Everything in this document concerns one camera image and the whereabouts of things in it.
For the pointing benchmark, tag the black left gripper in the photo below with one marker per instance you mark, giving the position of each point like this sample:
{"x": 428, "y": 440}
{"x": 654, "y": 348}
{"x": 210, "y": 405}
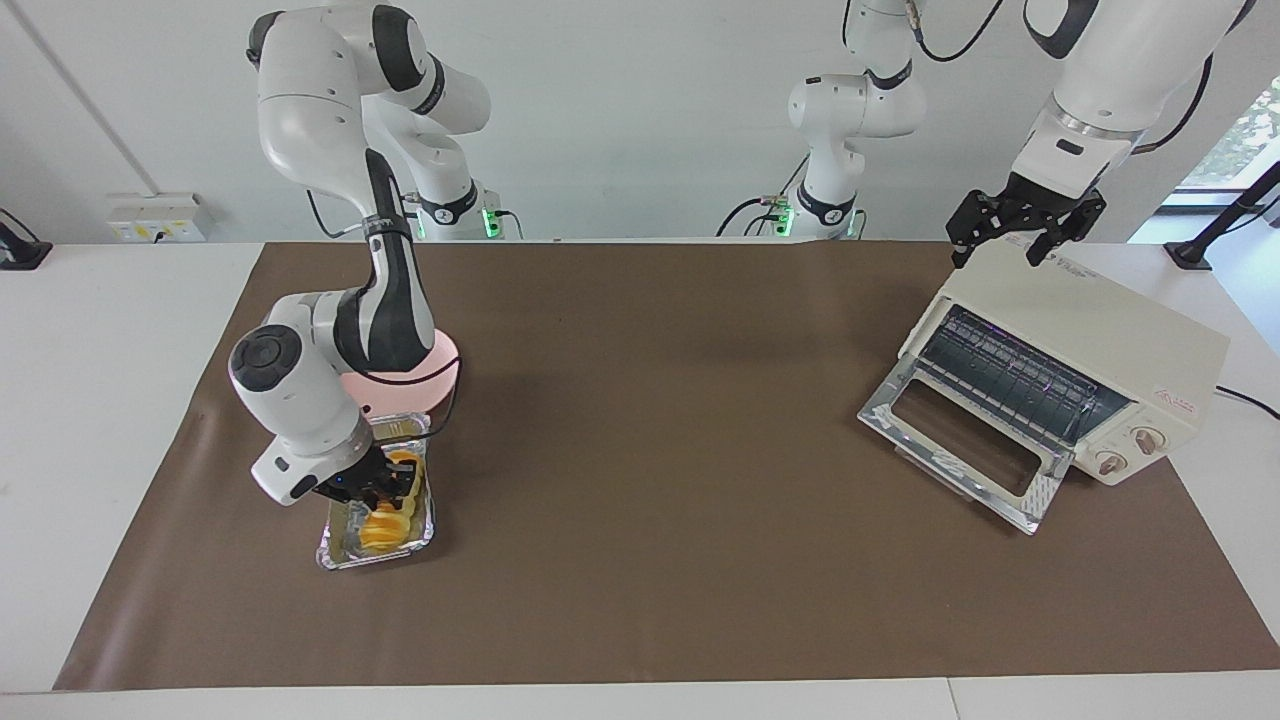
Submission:
{"x": 1040, "y": 205}

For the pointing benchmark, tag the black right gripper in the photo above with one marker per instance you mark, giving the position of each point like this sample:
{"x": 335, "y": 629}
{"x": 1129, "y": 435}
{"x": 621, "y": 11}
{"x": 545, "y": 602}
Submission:
{"x": 355, "y": 480}

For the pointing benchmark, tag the sliced yellow bread loaf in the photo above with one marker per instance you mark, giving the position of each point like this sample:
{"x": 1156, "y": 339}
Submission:
{"x": 385, "y": 535}

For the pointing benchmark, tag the aluminium foil tray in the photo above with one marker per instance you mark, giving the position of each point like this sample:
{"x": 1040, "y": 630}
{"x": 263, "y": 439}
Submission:
{"x": 345, "y": 545}

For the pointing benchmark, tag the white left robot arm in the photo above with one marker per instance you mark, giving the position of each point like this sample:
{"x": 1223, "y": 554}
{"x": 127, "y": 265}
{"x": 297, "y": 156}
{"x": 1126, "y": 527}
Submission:
{"x": 1130, "y": 60}

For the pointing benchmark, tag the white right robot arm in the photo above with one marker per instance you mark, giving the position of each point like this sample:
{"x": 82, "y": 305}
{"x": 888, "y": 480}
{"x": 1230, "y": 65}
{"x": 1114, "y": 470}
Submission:
{"x": 300, "y": 400}

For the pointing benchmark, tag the white toaster oven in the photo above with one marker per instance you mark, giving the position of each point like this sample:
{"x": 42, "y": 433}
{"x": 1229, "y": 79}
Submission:
{"x": 1100, "y": 320}

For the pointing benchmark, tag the beige oven knob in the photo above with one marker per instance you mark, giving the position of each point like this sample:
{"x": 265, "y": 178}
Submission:
{"x": 1112, "y": 463}
{"x": 1150, "y": 440}

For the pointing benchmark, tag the pink round plate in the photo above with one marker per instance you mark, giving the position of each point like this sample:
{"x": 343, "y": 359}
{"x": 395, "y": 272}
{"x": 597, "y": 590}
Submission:
{"x": 400, "y": 395}

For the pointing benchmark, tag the window with green trees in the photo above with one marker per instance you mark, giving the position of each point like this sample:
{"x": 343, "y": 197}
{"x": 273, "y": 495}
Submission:
{"x": 1250, "y": 140}

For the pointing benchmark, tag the brown table mat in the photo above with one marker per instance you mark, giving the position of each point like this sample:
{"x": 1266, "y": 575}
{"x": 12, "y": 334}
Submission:
{"x": 700, "y": 560}

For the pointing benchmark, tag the black camera stand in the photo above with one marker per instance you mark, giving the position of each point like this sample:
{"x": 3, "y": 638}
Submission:
{"x": 1190, "y": 252}
{"x": 25, "y": 255}

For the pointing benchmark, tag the glass oven door metal frame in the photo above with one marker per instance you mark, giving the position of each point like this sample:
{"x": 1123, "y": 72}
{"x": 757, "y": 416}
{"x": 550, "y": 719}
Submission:
{"x": 1035, "y": 500}

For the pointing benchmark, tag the white wall power outlet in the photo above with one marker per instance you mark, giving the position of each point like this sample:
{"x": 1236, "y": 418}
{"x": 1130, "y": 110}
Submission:
{"x": 160, "y": 215}

